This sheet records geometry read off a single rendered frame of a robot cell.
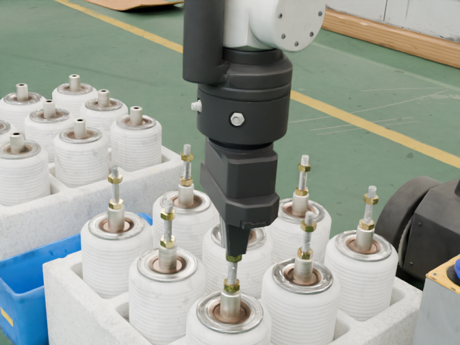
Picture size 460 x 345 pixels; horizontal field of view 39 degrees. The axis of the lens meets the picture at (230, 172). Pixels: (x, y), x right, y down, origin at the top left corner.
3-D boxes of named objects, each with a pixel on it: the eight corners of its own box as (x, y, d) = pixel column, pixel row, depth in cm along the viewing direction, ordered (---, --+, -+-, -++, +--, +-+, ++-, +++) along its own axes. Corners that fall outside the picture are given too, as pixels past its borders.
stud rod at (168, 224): (164, 258, 79) (165, 203, 76) (162, 254, 80) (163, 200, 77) (172, 257, 80) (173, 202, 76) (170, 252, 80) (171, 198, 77)
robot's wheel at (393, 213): (426, 251, 135) (445, 164, 126) (446, 262, 131) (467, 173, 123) (362, 283, 123) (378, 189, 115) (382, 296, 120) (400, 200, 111)
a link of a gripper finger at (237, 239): (220, 254, 68) (223, 201, 66) (249, 250, 69) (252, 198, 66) (225, 262, 67) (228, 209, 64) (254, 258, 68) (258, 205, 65)
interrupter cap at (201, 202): (163, 218, 92) (163, 213, 91) (157, 194, 98) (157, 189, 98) (215, 215, 93) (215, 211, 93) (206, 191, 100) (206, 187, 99)
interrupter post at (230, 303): (224, 324, 71) (226, 299, 70) (215, 311, 73) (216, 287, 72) (244, 317, 72) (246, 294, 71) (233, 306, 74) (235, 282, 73)
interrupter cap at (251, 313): (214, 344, 68) (214, 339, 68) (185, 304, 74) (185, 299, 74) (276, 325, 71) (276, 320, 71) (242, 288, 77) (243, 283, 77)
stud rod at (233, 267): (236, 298, 72) (241, 240, 69) (232, 303, 71) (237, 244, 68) (228, 296, 72) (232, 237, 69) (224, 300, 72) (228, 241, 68)
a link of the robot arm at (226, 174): (302, 224, 62) (316, 106, 57) (207, 235, 60) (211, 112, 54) (257, 169, 73) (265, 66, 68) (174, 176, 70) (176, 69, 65)
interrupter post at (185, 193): (178, 208, 94) (179, 188, 93) (176, 200, 96) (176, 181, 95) (194, 207, 95) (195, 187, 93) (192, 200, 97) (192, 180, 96)
